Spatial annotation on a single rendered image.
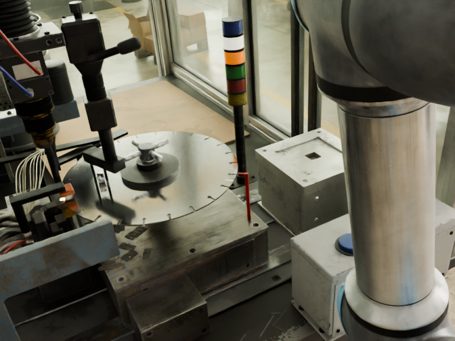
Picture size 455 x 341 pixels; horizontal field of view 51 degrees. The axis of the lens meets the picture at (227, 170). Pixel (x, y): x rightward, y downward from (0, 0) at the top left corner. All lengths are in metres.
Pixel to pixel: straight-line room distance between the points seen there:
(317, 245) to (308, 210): 0.18
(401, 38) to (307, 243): 0.54
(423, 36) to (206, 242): 0.66
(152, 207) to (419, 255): 0.45
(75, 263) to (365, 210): 0.43
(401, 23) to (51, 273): 0.59
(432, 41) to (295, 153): 0.77
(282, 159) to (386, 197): 0.56
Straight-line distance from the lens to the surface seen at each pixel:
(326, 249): 0.79
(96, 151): 0.88
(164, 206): 0.81
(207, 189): 0.84
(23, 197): 0.88
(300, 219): 0.98
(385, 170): 0.45
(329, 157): 1.03
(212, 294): 0.91
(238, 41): 1.05
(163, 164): 0.91
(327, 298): 0.79
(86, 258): 0.75
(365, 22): 0.32
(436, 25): 0.29
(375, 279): 0.55
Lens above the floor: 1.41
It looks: 31 degrees down
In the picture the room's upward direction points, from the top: 5 degrees counter-clockwise
